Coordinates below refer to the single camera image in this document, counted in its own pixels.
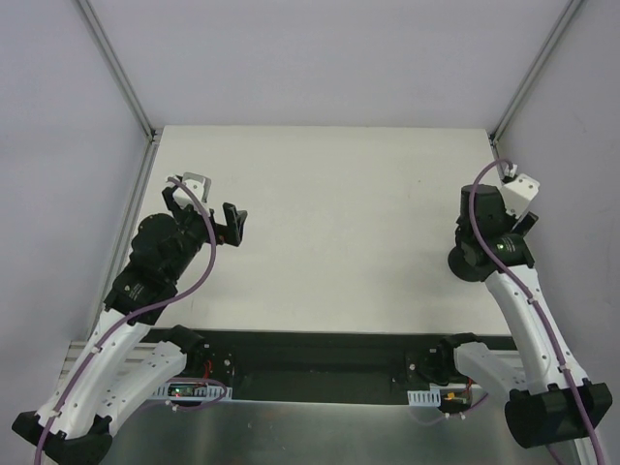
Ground black phone stand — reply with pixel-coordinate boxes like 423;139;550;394
448;247;492;283

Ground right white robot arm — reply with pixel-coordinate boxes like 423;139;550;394
418;179;612;449

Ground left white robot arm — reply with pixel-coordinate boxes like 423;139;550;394
12;176;247;464

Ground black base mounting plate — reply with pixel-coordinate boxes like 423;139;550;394
159;328;485;403

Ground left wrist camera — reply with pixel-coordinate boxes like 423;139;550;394
166;172;211;208

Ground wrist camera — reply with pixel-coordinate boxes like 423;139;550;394
499;164;541;219
166;172;211;208

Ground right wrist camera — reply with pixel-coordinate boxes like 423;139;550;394
499;164;541;219

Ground left aluminium frame post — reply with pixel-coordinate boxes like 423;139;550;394
73;0;158;142

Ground aluminium frame post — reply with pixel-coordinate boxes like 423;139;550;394
73;0;158;142
488;0;587;149

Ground left white cable duct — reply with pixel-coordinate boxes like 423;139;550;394
148;382;233;402

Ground white cable duct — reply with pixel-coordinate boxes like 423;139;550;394
148;382;233;402
407;388;442;408

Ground front aluminium rail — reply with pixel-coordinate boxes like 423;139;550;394
58;341;525;384

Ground right white cable duct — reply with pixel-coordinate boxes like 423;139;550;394
407;388;442;408

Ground right aluminium frame post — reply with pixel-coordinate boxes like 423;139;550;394
488;0;587;149

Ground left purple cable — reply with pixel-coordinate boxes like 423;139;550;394
33;178;229;465

